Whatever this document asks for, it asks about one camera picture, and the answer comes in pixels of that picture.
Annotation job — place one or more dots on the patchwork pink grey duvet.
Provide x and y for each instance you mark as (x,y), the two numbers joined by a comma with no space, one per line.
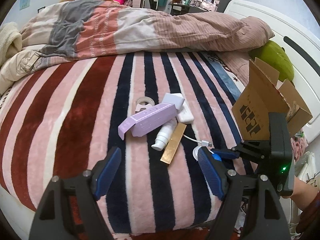
(89,28)

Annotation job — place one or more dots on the green plush pillow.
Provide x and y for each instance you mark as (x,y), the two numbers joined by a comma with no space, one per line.
(274,55)

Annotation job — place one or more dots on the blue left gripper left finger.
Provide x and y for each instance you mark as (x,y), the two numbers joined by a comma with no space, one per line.
(104,172)

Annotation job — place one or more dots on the purple carton box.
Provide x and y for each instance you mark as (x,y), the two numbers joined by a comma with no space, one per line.
(148,120)

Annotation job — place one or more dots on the cream fluffy blanket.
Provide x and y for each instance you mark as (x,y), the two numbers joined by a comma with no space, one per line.
(15,62)

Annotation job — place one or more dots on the gold rectangular box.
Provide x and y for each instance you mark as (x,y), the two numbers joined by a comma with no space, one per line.
(173,144)

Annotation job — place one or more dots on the striped pink fleece blanket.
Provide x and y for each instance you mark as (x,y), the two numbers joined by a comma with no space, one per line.
(62,120)

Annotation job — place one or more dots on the white power bank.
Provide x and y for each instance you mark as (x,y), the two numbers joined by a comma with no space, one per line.
(185,115)

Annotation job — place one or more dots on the white pump bottle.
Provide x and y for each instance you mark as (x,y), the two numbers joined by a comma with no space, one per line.
(164,135)

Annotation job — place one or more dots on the lavender small box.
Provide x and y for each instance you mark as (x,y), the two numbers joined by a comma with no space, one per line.
(176,99)

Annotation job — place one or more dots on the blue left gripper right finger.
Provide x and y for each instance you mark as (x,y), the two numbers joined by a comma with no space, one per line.
(214,172)

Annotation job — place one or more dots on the brown cardboard box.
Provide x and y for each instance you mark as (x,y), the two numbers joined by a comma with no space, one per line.
(261,97)

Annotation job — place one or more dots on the clear tape roll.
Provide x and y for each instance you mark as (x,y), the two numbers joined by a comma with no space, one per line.
(144,103)

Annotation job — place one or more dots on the blue round object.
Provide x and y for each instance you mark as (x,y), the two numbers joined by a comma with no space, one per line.
(216,157)

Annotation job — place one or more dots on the person right hand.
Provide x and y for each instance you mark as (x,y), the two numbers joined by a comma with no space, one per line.
(303,194)

